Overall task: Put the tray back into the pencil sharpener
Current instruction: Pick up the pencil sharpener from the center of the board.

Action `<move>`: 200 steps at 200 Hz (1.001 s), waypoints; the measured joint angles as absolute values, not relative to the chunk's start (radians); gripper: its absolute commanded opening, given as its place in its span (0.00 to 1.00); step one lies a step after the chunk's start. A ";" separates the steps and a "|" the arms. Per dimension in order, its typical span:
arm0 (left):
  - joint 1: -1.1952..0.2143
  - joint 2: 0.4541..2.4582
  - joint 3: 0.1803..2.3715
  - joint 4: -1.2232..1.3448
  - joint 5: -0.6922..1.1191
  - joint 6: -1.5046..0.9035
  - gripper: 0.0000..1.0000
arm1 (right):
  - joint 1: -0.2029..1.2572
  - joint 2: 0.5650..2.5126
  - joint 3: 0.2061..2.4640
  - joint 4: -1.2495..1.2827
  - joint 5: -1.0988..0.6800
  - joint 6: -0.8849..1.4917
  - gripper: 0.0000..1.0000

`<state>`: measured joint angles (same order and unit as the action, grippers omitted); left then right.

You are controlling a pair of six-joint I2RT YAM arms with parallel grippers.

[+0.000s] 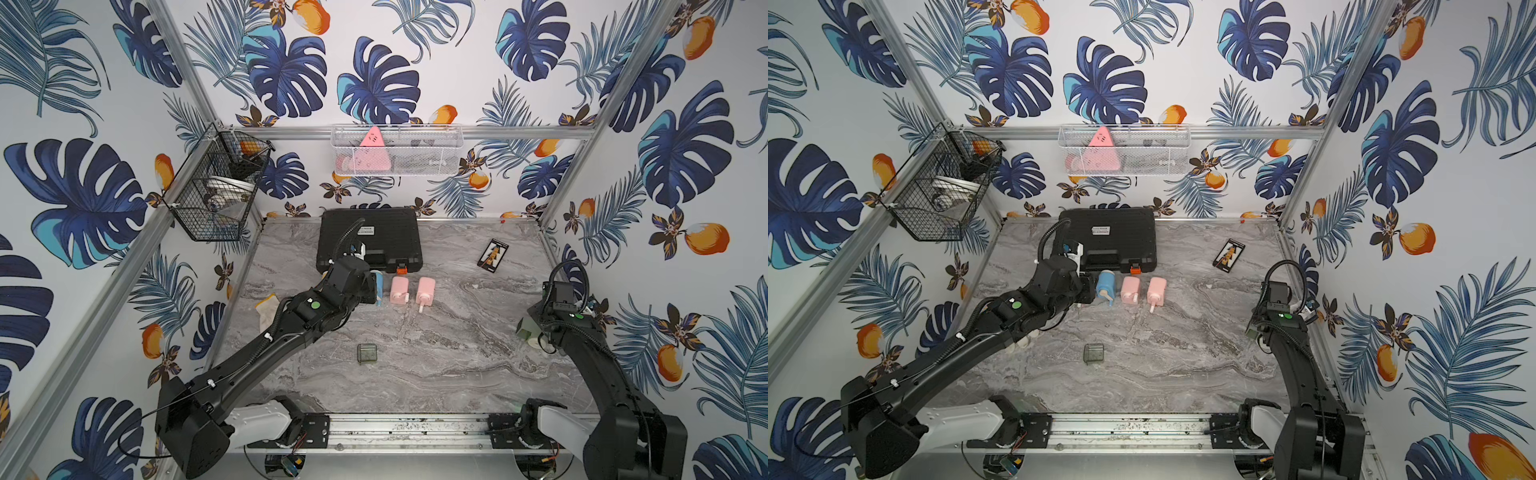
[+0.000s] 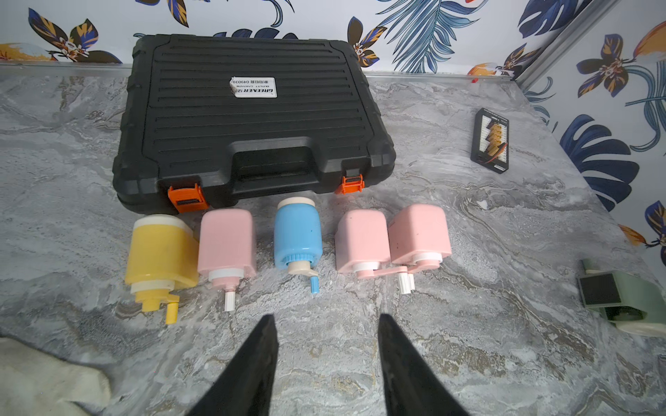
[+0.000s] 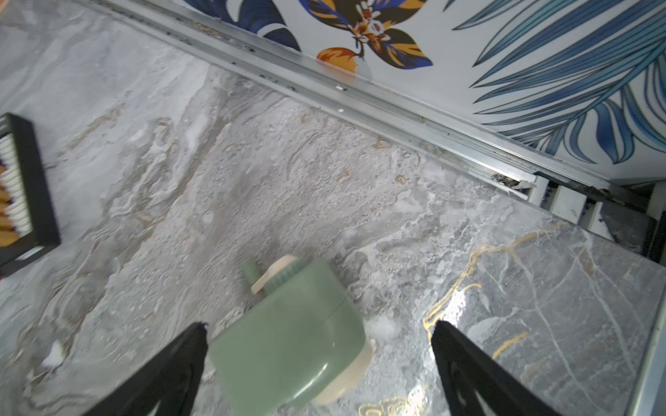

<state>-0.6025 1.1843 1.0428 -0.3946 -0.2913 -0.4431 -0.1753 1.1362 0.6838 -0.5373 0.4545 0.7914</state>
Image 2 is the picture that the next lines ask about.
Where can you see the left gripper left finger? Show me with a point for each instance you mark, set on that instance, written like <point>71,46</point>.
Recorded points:
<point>245,386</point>

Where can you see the yellow pencil sharpener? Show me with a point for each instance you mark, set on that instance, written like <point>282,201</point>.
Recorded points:
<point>162,259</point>

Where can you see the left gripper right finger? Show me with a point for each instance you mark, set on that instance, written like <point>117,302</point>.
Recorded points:
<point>410,387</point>

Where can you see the white work glove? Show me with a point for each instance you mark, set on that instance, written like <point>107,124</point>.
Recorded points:
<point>35,383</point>

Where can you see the black plastic tool case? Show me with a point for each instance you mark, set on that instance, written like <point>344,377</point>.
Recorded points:
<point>210,121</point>

